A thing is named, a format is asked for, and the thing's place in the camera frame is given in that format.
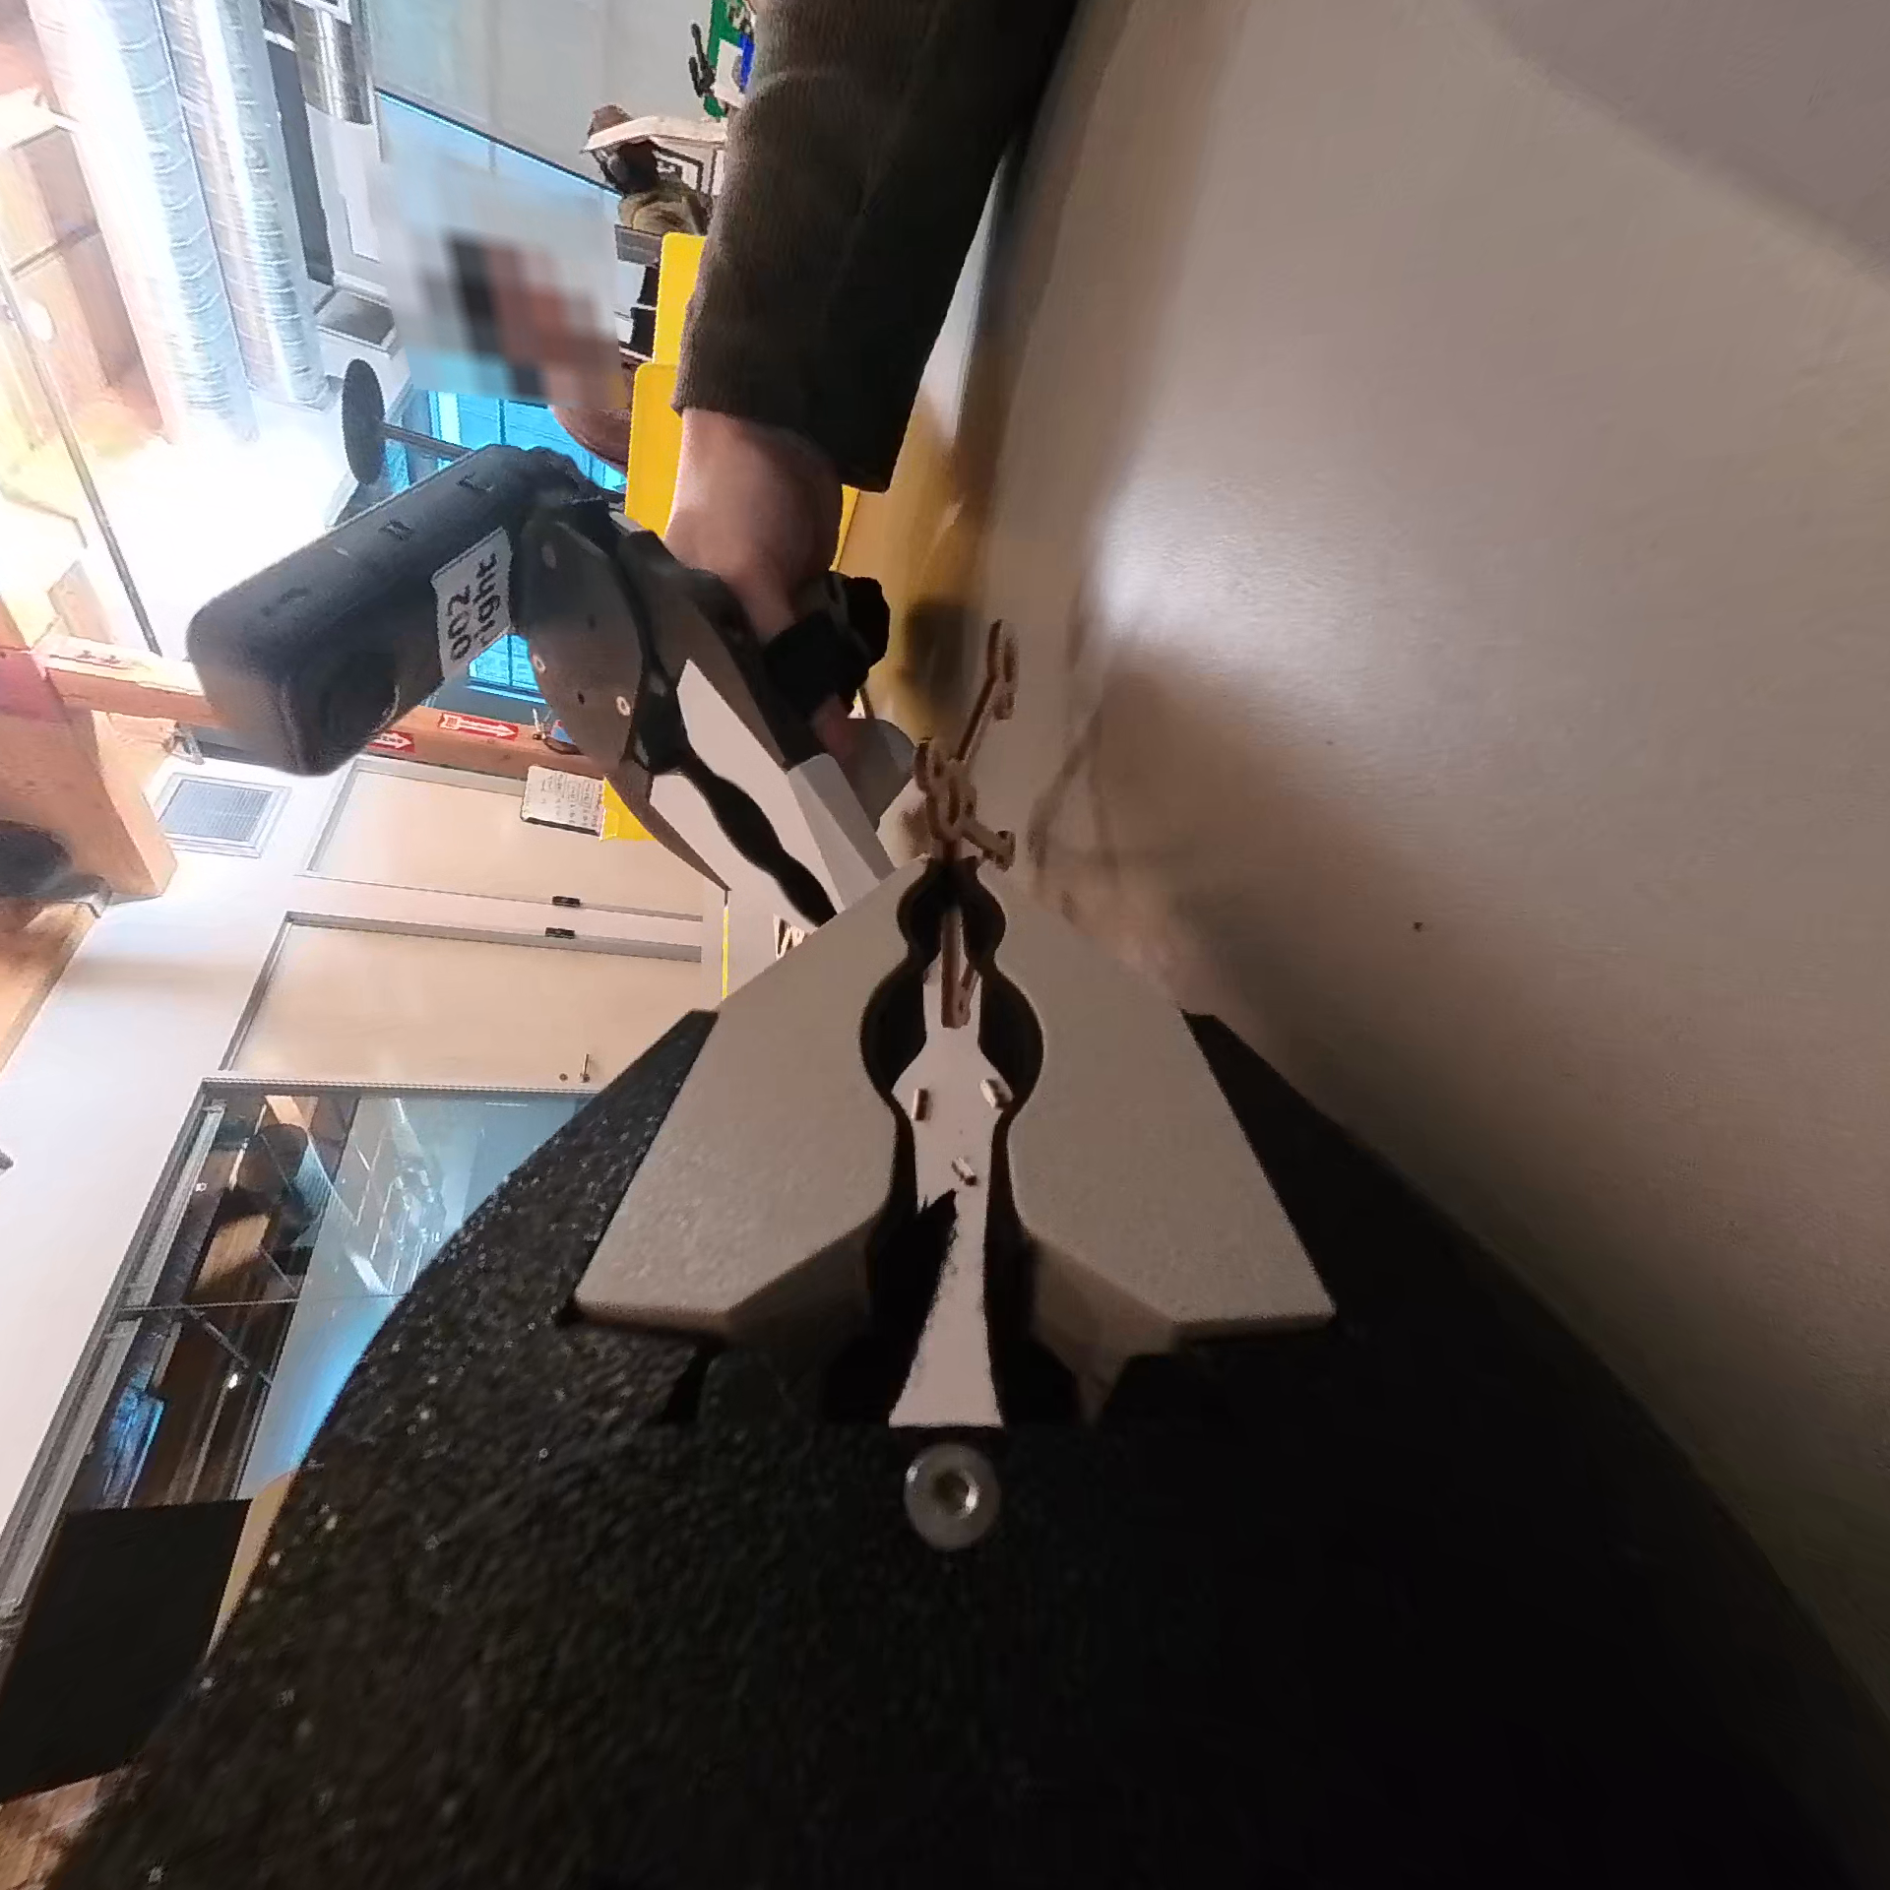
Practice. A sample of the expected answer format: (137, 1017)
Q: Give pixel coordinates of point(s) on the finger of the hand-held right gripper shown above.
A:
(655, 803)
(821, 828)

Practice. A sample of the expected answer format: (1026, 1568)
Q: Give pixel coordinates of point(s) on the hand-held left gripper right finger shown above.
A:
(1167, 1180)

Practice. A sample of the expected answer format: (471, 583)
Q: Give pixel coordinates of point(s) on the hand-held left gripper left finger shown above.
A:
(737, 1167)

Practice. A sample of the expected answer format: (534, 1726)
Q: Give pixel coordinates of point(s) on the wooden triangular frame part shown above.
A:
(955, 957)

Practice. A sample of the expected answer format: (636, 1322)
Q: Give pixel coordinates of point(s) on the person's right forearm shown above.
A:
(855, 222)

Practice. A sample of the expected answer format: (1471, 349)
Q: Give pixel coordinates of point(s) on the person's right hand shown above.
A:
(754, 515)

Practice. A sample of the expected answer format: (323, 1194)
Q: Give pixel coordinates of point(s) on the paper notice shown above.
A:
(564, 801)

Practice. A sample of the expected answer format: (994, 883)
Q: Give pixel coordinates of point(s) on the white door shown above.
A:
(487, 834)
(445, 998)

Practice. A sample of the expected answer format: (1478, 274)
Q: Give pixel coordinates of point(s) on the yellow plastic bin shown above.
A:
(658, 445)

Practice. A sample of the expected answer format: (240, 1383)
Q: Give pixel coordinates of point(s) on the wooden beam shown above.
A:
(76, 768)

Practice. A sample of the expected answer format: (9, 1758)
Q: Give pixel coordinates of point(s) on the glass partition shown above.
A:
(296, 1255)

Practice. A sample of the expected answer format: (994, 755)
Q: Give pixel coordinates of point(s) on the black box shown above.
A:
(105, 1639)

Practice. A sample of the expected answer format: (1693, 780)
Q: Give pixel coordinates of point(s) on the black pedestal stand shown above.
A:
(362, 422)

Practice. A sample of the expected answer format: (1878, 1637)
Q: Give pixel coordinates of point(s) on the wall vent grille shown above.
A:
(222, 814)

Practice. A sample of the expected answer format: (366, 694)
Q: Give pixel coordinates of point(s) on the silver spiral duct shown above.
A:
(205, 222)

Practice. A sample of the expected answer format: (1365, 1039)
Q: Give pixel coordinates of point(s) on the silver smooth duct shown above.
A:
(318, 58)

